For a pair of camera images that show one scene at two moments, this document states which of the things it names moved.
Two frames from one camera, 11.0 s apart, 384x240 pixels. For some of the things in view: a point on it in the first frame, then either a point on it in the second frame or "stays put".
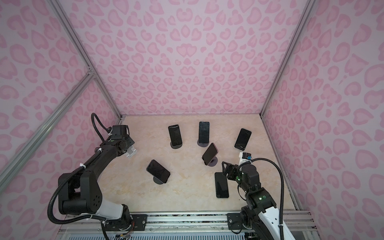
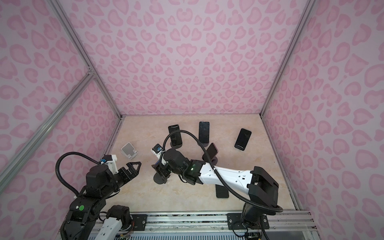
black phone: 204,132 stays put
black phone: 221,185 stays put
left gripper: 129,140 -> 133,171
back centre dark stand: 202,144 stays put
